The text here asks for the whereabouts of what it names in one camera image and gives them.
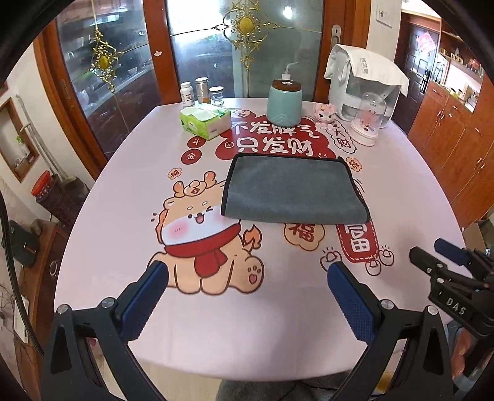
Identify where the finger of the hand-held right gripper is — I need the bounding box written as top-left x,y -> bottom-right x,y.
434,238 -> 494,279
409,246 -> 485,291

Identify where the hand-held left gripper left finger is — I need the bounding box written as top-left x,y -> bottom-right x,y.
40,260 -> 169,401

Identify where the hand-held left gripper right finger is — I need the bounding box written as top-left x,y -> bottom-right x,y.
327,260 -> 454,401

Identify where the grey towel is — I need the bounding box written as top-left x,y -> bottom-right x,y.
221,153 -> 371,225

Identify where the cardboard box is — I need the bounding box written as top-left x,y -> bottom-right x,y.
461,219 -> 492,256

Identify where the pink printed tablecloth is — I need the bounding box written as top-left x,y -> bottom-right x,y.
53,97 -> 466,382

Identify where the person's grey trouser leg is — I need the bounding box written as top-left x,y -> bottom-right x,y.
215,378 -> 348,401

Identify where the wooden cabinet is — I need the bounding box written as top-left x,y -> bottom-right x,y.
407,19 -> 494,232

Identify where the glass dome on white base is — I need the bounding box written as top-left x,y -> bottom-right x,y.
350,93 -> 388,147

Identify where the red lidded plastic jar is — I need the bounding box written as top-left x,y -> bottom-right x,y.
31,170 -> 53,203

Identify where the white water dispenser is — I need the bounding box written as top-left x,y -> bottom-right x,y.
328,44 -> 402,125

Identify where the pink toy figurine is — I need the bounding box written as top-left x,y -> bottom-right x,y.
313,102 -> 336,131

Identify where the green tissue box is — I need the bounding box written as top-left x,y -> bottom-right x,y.
179,107 -> 232,141

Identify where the white cloth cover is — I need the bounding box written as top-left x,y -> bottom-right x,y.
323,44 -> 410,98

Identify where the dark wooden door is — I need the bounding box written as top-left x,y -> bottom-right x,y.
397,21 -> 441,93

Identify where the teal ceramic jar wooden lid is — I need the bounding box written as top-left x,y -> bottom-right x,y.
266,79 -> 304,125

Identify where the tall jar with metal lid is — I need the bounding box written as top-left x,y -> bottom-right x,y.
195,77 -> 211,105

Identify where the glass door with gold ornaments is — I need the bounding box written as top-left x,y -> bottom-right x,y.
35,0 -> 359,170

